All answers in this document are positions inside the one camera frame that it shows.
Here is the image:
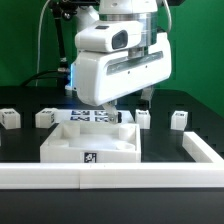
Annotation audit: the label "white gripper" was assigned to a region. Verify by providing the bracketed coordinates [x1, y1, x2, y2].
[75, 32, 172, 124]

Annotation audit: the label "white square tabletop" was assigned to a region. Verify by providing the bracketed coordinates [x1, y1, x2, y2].
[40, 121, 141, 163]

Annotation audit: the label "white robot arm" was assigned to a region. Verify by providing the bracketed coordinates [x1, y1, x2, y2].
[74, 0, 172, 123]

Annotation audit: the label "fiducial marker sheet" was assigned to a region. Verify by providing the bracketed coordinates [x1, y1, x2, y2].
[51, 109, 134, 123]

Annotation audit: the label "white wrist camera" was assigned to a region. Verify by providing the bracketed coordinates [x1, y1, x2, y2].
[75, 20, 143, 53]

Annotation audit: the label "black cables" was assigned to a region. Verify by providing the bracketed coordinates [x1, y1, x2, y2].
[19, 68, 72, 88]

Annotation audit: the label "white fence wall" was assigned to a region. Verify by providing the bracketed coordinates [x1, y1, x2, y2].
[0, 132, 224, 189]

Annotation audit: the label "white cable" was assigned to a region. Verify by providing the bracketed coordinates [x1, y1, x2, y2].
[35, 0, 53, 88]

